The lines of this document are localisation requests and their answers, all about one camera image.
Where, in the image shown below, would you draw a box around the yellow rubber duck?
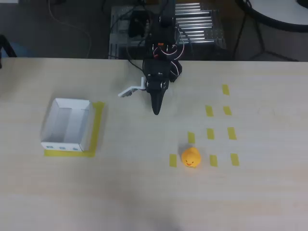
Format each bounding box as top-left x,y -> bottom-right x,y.
181,147 -> 202,169

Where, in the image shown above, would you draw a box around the white cardboard box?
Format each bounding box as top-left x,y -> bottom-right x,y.
40,97 -> 95,153

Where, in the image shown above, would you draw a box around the black power adapter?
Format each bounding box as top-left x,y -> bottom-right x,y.
128,10 -> 149,39

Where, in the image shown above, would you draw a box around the yellow corner tape outline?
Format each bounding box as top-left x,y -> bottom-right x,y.
43,101 -> 106,159

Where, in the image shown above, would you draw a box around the silver roller rack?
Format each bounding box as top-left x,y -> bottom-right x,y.
175,2 -> 218,43

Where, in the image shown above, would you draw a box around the round white table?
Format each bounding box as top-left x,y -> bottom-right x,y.
247,0 -> 308,33

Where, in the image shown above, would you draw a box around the black chair part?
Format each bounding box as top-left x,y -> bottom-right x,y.
0,34 -> 18,69

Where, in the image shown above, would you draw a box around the white gripper camera mount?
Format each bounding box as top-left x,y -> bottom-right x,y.
117,77 -> 147,98

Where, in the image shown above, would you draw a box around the black cable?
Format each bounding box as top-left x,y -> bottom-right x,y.
107,36 -> 146,73

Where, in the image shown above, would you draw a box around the red white servo wires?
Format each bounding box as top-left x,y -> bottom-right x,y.
153,23 -> 186,77

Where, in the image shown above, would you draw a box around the thin white cable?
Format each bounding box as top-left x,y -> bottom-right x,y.
47,0 -> 92,58

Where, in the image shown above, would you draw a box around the black table leg frame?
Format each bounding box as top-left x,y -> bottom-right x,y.
232,0 -> 299,62

